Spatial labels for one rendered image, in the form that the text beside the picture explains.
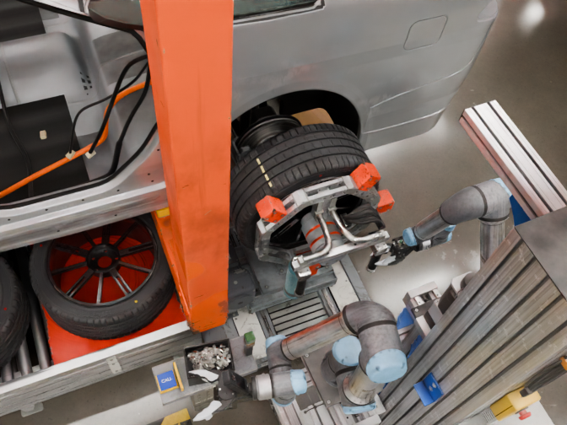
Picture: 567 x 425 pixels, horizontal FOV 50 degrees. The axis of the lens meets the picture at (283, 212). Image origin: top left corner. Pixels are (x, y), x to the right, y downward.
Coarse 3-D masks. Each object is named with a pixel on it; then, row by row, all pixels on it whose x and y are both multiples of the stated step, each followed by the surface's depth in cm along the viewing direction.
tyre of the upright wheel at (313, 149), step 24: (264, 144) 247; (288, 144) 244; (312, 144) 244; (336, 144) 247; (360, 144) 265; (240, 168) 250; (264, 168) 243; (288, 168) 239; (312, 168) 238; (336, 168) 241; (240, 192) 250; (264, 192) 241; (288, 192) 242; (240, 216) 251; (240, 240) 263
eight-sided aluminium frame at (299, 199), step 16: (304, 192) 238; (336, 192) 240; (352, 192) 245; (368, 192) 251; (288, 208) 245; (256, 224) 249; (272, 224) 243; (352, 224) 282; (368, 224) 277; (256, 240) 258; (272, 256) 266; (288, 256) 277
